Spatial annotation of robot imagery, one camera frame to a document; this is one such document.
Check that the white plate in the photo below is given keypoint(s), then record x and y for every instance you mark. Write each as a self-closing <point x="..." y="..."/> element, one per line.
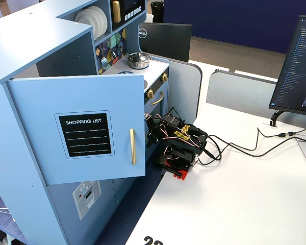
<point x="103" y="23"/>
<point x="82" y="18"/>
<point x="93" y="19"/>

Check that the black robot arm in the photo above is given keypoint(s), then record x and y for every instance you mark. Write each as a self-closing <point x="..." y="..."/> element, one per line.
<point x="183" y="137"/>

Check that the blue toy kitchen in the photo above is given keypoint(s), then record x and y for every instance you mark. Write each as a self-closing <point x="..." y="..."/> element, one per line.
<point x="20" y="46"/>

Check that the silver toy spatula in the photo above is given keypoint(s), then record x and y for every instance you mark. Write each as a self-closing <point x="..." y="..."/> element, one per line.
<point x="104" y="62"/>

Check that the red and black arm base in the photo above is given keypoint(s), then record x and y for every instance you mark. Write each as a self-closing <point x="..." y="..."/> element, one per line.
<point x="179" y="168"/>

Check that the gold stove knob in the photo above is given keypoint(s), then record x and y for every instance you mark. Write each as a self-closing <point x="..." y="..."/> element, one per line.
<point x="150" y="94"/>
<point x="164" y="77"/>

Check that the monitor with code screen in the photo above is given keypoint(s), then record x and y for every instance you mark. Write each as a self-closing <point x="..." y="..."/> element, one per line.
<point x="295" y="76"/>

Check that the black trash bin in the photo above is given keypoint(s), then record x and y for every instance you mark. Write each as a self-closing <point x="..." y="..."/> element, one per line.
<point x="157" y="11"/>

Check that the silver pot lid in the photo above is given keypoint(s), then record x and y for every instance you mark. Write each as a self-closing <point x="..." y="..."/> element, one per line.
<point x="137" y="57"/>

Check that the silver toy pot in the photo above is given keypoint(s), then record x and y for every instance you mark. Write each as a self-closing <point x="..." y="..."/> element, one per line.
<point x="137" y="64"/>

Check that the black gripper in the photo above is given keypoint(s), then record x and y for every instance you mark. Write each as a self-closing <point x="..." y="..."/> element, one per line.
<point x="151" y="132"/>

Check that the blue shopping list cabinet door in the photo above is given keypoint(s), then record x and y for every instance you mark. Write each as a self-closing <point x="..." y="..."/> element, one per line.
<point x="40" y="102"/>

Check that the black toy microwave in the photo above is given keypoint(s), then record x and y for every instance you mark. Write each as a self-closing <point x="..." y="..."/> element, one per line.
<point x="132" y="7"/>

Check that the black Dell monitor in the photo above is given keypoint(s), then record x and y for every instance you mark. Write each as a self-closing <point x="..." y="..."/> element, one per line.
<point x="165" y="40"/>

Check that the grey desk divider panel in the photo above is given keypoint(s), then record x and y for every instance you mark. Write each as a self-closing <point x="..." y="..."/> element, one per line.
<point x="239" y="94"/>
<point x="183" y="84"/>

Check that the black number sticker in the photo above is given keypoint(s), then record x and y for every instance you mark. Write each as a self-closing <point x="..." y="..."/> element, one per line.
<point x="153" y="240"/>

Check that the dark blue partition panel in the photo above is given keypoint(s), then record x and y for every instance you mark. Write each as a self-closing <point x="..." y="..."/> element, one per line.
<point x="232" y="20"/>

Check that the silver toy spoon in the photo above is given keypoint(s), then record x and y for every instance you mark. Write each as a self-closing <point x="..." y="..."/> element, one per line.
<point x="121" y="47"/>

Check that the silver toy ladle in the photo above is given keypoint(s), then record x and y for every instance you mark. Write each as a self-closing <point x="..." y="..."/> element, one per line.
<point x="114" y="54"/>

